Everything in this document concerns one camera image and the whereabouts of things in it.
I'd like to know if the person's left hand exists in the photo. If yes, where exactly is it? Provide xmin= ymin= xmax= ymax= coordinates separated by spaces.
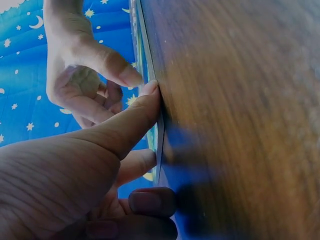
xmin=0 ymin=79 xmax=179 ymax=240

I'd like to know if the thin multicoloured board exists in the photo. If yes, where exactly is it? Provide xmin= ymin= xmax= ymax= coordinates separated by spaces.
xmin=129 ymin=0 xmax=166 ymax=186

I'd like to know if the person's right hand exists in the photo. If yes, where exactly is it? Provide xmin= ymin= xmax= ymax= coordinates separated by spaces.
xmin=44 ymin=13 xmax=144 ymax=130

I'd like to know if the person's right forearm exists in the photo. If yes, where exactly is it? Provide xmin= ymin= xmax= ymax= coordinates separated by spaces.
xmin=43 ymin=0 xmax=85 ymax=18

